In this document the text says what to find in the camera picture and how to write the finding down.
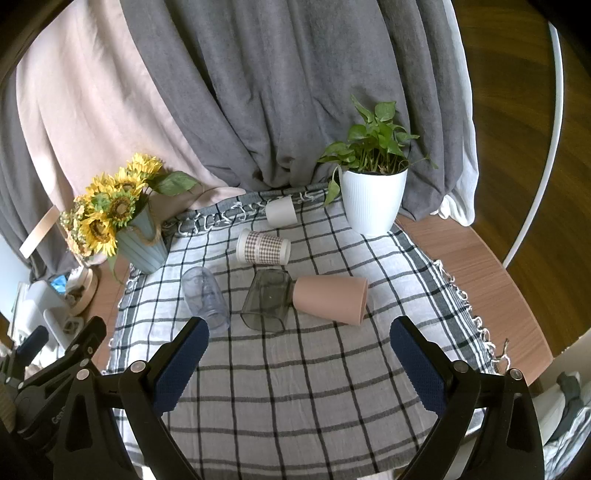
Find round wooden box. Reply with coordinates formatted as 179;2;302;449
65;267;101;317

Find plain white cup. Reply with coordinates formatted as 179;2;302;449
265;196;299;227

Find black white checked tablecloth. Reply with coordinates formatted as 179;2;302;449
104;184;514;480

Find green plant in white pot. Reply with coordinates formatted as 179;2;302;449
316;95;439;239

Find narrow grey curtain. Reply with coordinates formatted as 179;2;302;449
0;69;86;282

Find white cup with checked band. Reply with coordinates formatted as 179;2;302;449
235;229;291;265

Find pink curtain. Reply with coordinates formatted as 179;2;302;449
15;0;246;232

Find wooden strip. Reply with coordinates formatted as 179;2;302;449
19;208;59;258

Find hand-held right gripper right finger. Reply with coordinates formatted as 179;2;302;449
389;316;546;480

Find grey transparent cup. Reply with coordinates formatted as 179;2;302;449
239;268;295;332

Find white plastic appliance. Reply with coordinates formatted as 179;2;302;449
8;279;86;348

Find clear transparent cup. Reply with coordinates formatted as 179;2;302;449
180;266;231;331

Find white hoop tube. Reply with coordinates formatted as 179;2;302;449
502;22;567;269

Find sunflowers in blue vase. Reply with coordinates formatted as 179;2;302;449
59;152;202;284

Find pink cup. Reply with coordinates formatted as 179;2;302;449
293;275;369;326

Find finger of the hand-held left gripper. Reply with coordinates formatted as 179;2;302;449
8;325;50;372
65;316;108;376

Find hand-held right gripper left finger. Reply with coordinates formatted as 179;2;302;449
69;316;211;480

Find grey striped cloth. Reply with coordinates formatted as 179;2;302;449
541;371;591;480

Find white curtain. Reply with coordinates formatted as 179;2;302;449
433;14;482;227

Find wide grey curtain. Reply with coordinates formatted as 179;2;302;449
119;0;465;223

